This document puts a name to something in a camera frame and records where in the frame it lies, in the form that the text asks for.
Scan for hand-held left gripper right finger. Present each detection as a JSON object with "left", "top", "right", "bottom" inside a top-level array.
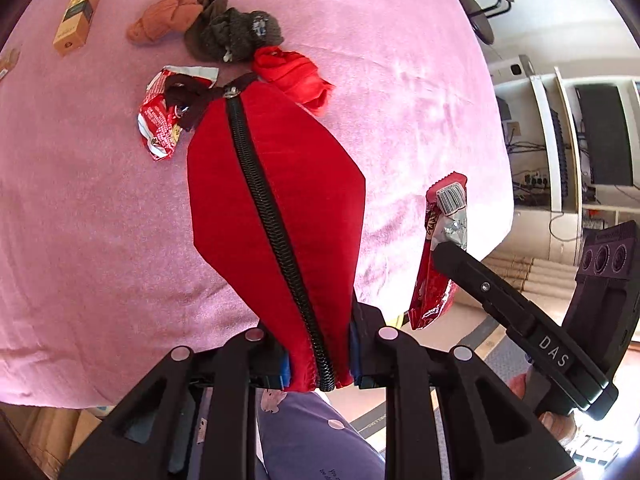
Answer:
[{"left": 349, "top": 304, "right": 582, "bottom": 480}]

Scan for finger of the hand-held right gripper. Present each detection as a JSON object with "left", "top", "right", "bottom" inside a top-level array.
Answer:
[{"left": 432, "top": 242, "right": 620, "bottom": 421}]

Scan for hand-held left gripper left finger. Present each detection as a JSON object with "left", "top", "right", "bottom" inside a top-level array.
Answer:
[{"left": 60, "top": 329, "right": 292, "bottom": 480}]

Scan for red candy bar wrapper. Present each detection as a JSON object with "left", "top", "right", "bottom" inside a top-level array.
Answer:
[{"left": 407, "top": 172, "right": 471, "bottom": 332}]

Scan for red zip pouch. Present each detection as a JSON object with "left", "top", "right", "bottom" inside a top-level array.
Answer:
[{"left": 165, "top": 72, "right": 367, "bottom": 393}]

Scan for tan cardboard box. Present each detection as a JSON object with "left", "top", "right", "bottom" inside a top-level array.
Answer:
[{"left": 52, "top": 0, "right": 106, "bottom": 57}]

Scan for person's right hand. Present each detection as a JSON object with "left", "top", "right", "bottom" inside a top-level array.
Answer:
[{"left": 507, "top": 373, "right": 583, "bottom": 444}]

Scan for rolled beige mats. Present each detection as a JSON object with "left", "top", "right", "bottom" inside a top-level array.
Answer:
[{"left": 482, "top": 255, "right": 582, "bottom": 307}]

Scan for blue grey patterned rug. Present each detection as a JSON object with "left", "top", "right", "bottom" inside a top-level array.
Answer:
[{"left": 434, "top": 320, "right": 532, "bottom": 392}]

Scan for person's leg in purple pants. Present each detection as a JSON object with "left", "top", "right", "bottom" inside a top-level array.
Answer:
[{"left": 256, "top": 389, "right": 389, "bottom": 480}]

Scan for black monitor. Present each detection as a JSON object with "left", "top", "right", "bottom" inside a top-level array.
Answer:
[{"left": 575, "top": 84, "right": 637, "bottom": 186}]

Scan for white shelf unit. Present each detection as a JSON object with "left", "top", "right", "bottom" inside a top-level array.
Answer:
[{"left": 492, "top": 55, "right": 640, "bottom": 262}]

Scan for pink blanket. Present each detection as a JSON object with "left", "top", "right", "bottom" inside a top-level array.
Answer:
[{"left": 0, "top": 0, "right": 517, "bottom": 409}]

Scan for cardboard carton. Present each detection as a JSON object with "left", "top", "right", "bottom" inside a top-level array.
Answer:
[{"left": 0, "top": 404, "right": 103, "bottom": 480}]

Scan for crumpled red wrapper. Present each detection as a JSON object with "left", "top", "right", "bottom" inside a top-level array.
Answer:
[{"left": 138, "top": 65, "right": 221, "bottom": 162}]

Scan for black chair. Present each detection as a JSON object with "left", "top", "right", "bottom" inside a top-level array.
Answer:
[{"left": 455, "top": 0, "right": 516, "bottom": 46}]

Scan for red cloth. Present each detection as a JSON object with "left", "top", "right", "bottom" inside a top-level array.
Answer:
[{"left": 250, "top": 46, "right": 335, "bottom": 116}]

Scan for dark grey sock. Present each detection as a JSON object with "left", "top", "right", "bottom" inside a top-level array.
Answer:
[{"left": 210, "top": 7, "right": 285, "bottom": 64}]

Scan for olive brown sock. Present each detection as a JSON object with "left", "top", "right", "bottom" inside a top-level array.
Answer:
[{"left": 184, "top": 0, "right": 232, "bottom": 59}]

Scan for orange sock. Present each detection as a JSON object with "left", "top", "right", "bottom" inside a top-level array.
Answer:
[{"left": 126, "top": 0, "right": 204, "bottom": 46}]

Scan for small tan packet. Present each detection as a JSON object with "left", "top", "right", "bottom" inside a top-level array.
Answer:
[{"left": 0, "top": 49, "right": 22, "bottom": 81}]

